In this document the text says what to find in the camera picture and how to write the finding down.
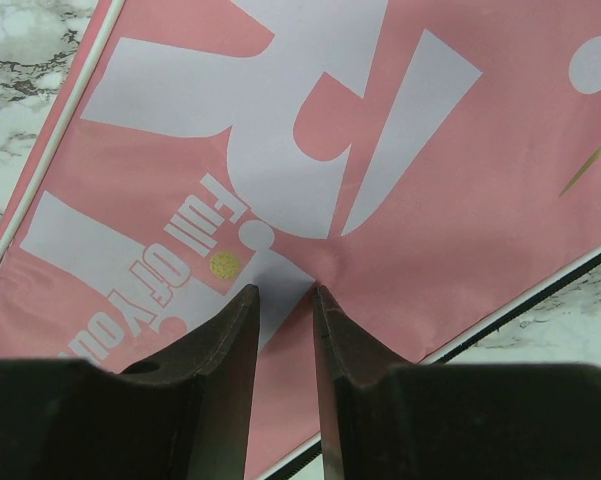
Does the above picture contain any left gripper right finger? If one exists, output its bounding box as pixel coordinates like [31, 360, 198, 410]
[313, 287, 601, 479]

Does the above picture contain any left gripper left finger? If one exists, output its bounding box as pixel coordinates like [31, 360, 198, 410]
[0, 285, 260, 479]

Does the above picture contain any pink racket cover bag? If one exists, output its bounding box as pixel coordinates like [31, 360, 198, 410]
[0, 1, 601, 479]

